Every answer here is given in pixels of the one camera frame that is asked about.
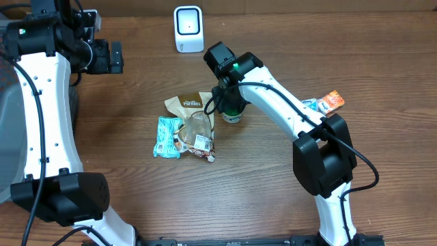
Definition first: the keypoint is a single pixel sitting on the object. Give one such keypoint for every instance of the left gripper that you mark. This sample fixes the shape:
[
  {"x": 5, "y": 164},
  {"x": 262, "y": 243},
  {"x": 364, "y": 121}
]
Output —
[{"x": 116, "y": 57}]

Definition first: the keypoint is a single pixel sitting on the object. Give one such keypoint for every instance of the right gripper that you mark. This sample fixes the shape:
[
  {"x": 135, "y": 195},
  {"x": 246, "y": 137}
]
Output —
[{"x": 225, "y": 102}]

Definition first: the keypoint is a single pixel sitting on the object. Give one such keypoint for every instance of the green lid jar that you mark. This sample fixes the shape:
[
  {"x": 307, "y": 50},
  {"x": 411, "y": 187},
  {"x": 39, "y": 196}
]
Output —
[{"x": 233, "y": 114}]

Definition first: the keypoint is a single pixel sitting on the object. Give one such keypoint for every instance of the brown PanTree snack bag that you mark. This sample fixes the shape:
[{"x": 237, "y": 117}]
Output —
[{"x": 196, "y": 133}]

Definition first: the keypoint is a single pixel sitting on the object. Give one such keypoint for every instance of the teal tissue packet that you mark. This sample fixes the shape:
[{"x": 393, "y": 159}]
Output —
[{"x": 164, "y": 137}]

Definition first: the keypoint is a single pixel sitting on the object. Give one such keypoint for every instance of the teal gum packet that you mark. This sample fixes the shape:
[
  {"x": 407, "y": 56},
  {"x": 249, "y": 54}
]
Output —
[{"x": 311, "y": 103}]

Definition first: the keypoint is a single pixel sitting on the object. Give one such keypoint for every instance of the orange snack packet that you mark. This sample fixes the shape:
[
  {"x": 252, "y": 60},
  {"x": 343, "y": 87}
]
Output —
[{"x": 330, "y": 102}]

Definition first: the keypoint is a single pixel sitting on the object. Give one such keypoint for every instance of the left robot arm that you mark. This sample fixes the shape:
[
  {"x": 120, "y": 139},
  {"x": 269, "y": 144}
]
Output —
[{"x": 45, "y": 48}]

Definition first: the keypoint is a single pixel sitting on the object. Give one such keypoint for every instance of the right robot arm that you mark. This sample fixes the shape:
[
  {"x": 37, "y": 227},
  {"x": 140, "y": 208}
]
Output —
[{"x": 322, "y": 158}]

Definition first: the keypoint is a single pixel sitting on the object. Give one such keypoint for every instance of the white barcode scanner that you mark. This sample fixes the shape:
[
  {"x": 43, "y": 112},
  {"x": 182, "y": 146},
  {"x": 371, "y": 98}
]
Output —
[{"x": 188, "y": 29}]

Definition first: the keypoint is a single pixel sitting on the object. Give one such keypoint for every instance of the grey plastic shopping basket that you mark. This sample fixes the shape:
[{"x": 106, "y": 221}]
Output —
[{"x": 10, "y": 136}]

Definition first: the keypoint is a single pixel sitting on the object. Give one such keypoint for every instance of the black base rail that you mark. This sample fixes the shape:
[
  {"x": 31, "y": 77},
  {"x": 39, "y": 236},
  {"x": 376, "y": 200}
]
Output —
[{"x": 359, "y": 240}]

